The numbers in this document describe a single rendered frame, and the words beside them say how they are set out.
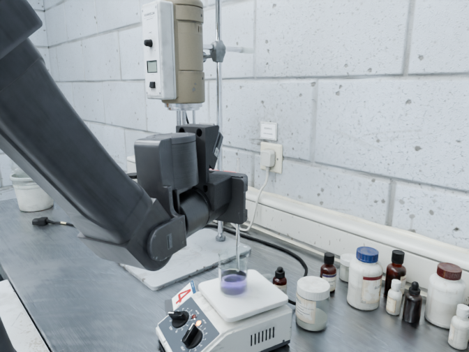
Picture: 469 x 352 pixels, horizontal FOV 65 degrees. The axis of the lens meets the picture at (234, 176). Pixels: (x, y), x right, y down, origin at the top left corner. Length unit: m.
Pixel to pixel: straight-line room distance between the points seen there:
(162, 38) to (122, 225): 0.56
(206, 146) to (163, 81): 0.40
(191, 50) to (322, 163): 0.44
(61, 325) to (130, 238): 0.47
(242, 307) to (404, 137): 0.51
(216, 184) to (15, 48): 0.27
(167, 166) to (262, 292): 0.34
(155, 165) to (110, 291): 0.52
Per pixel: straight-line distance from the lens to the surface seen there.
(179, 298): 0.79
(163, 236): 0.38
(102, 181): 0.33
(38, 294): 0.93
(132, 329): 0.75
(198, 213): 0.45
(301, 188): 1.06
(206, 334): 0.62
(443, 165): 0.86
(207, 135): 0.46
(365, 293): 0.80
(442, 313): 0.81
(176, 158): 0.41
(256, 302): 0.64
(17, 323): 0.85
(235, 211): 0.51
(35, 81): 0.29
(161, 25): 0.84
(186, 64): 0.86
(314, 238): 1.01
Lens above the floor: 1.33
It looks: 14 degrees down
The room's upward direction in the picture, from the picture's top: straight up
